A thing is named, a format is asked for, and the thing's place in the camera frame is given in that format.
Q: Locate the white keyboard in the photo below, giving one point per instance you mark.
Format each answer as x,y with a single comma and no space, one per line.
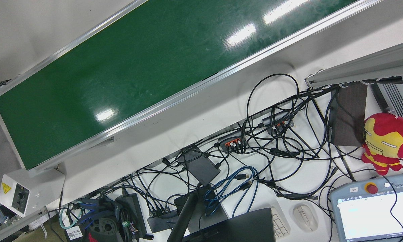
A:
279,225

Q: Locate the dark brown flat panel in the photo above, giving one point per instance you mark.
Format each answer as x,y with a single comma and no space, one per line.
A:
347,117

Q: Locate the black monitor stand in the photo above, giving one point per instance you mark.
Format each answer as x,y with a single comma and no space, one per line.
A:
184,215

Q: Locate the grey USB hub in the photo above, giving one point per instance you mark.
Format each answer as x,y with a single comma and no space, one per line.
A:
279,122

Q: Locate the Iron Man plush toy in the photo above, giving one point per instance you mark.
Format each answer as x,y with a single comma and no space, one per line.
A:
386,137

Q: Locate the grey UR teach pendant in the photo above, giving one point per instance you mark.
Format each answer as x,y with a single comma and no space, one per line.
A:
366,218

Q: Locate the white conveyor control box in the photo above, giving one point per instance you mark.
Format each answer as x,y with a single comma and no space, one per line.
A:
36,191

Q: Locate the white computer mouse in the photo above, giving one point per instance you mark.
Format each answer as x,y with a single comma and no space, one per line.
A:
305,217

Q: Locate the dark docking hub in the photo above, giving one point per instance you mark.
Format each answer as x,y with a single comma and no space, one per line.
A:
161,220

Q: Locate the black power adapter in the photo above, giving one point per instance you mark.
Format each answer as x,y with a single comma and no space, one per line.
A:
131,211

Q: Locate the white barcode label tag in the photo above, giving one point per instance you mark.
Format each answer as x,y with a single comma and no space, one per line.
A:
74,232

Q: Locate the black flat power brick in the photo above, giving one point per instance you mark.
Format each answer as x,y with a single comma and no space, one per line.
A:
199,166

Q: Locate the green conveyor belt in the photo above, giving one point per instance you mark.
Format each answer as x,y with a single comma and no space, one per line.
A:
120,84

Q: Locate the black monitor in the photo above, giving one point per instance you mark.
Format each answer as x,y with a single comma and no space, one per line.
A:
235,228

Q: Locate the USB hub with orange ports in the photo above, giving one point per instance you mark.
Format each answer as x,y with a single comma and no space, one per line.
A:
230,139

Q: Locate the aluminium profile post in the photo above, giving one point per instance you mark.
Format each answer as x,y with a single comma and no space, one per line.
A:
366,67

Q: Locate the black robot flange part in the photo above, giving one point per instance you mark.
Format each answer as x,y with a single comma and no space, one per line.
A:
104,230

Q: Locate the grey ribbed metal box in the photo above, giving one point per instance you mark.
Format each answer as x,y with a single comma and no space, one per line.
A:
401,101

